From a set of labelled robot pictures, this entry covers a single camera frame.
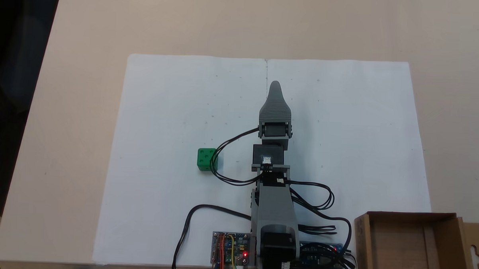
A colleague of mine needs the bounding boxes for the white paper sheet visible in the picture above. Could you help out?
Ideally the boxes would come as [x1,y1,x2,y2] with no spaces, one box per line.
[259,57,438,269]
[93,52,269,269]

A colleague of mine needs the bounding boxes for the orange wire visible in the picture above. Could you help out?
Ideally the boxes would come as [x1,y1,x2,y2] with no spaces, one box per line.
[215,234,226,269]

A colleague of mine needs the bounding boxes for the circuit board with coloured wires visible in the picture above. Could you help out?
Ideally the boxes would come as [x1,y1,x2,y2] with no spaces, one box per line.
[211,231,252,267]

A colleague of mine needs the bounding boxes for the blue circuit board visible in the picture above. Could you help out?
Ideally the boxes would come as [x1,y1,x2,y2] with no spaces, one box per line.
[299,241,346,269]

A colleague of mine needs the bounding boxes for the yellow wire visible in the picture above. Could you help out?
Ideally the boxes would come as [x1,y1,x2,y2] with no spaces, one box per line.
[226,234,243,269]

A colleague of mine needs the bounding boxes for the brown cardboard box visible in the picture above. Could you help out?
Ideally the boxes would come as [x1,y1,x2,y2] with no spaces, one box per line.
[352,209,479,269]

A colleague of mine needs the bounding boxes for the green dice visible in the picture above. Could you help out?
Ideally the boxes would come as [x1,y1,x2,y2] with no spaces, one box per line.
[197,148,219,172]

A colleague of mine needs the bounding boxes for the black motor cable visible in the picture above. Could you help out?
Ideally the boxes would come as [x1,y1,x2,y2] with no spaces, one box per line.
[285,180,336,212]
[209,126,265,187]
[295,214,359,269]

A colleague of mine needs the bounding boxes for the dark grey ridged gripper finger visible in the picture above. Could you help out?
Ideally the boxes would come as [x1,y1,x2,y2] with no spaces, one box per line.
[259,80,293,125]

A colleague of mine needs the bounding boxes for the long black power cable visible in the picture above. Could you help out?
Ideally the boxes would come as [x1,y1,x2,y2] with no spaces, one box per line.
[172,203,253,269]

